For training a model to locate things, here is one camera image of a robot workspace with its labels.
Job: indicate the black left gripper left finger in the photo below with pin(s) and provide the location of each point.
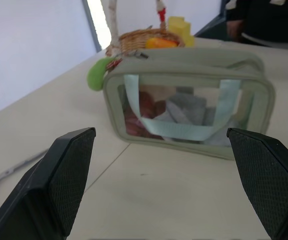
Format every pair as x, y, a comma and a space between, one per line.
46, 190

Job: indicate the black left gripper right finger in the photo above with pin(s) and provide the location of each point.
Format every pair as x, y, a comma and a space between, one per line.
269, 182

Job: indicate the green clear toiletry bag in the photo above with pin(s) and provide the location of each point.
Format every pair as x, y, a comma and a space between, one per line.
191, 80

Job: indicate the person in dark clothes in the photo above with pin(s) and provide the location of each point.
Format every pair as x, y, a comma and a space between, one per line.
264, 20

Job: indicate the orange toy fruit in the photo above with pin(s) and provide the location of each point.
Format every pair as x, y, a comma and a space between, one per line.
161, 43

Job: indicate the yellow foam block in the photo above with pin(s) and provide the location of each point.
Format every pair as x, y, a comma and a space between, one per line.
181, 28

